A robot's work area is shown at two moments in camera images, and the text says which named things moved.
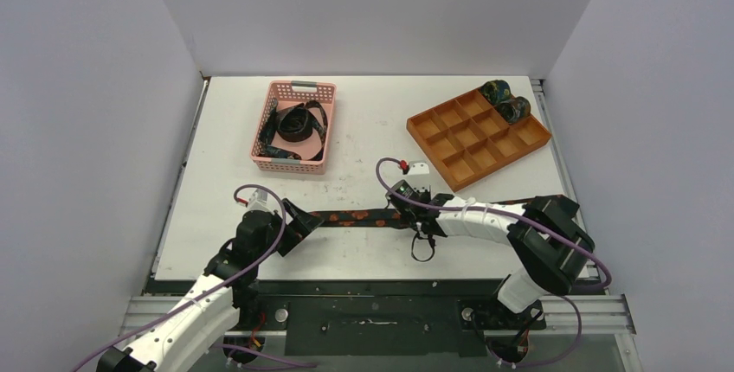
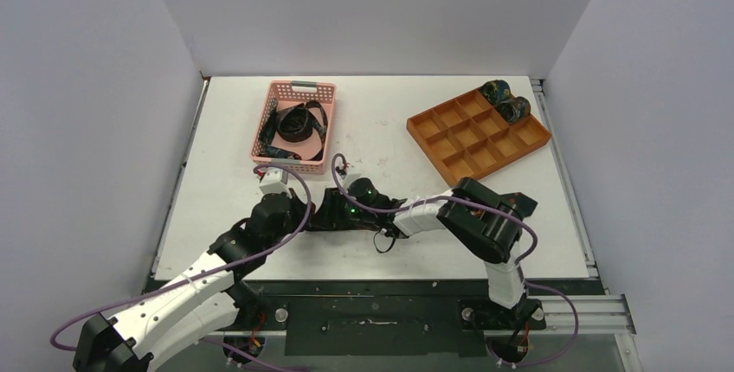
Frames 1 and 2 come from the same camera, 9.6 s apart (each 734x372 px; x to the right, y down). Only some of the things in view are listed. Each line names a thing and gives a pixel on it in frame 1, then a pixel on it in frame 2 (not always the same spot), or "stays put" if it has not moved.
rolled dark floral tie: (513, 109) stays put
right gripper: (405, 202) to (331, 208)
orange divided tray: (466, 135) stays put
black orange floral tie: (381, 217) stays put
